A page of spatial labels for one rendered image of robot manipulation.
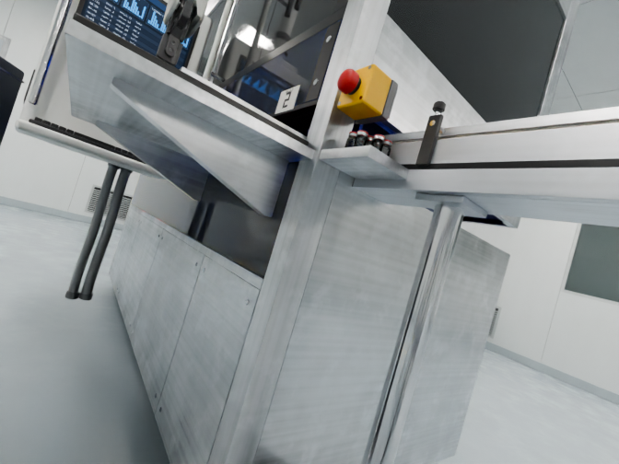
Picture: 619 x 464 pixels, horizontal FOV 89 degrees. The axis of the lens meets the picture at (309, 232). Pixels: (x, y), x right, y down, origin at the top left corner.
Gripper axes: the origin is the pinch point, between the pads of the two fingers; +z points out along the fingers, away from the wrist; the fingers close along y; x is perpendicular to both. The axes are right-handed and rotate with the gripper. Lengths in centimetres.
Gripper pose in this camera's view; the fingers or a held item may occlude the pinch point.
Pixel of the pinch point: (169, 51)
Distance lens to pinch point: 67.7
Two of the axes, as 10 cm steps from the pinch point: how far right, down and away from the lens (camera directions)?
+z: -3.0, 9.5, -0.4
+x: -7.5, -2.6, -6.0
